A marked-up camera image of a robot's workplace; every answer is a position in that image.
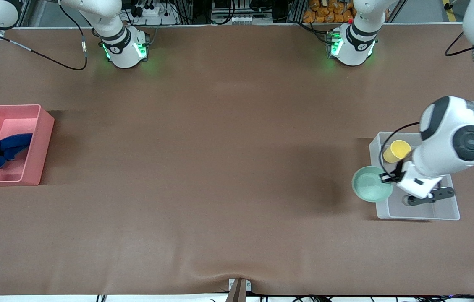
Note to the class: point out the blue cloth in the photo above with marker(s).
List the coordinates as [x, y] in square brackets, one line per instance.
[12, 144]

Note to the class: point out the green bowl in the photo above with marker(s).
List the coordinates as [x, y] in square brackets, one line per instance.
[369, 186]

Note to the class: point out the yellow cup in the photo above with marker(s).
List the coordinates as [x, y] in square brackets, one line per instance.
[398, 151]

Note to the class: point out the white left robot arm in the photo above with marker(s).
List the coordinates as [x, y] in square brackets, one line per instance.
[459, 138]

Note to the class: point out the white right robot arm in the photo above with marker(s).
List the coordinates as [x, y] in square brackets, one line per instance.
[119, 42]

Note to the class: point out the translucent plastic bin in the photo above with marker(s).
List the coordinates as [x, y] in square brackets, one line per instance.
[425, 212]

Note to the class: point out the pink plastic bin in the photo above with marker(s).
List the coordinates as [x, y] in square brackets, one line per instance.
[14, 126]

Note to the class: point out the brown table cover mat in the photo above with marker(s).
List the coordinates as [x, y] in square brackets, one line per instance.
[220, 188]

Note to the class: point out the orange snack pile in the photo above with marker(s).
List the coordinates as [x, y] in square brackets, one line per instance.
[325, 12]

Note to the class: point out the white power strip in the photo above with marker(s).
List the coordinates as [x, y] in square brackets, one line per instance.
[153, 12]

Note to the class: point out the white terminal strip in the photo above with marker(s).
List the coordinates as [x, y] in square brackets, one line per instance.
[245, 19]

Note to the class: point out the metal table edge bracket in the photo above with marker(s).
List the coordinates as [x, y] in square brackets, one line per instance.
[239, 289]

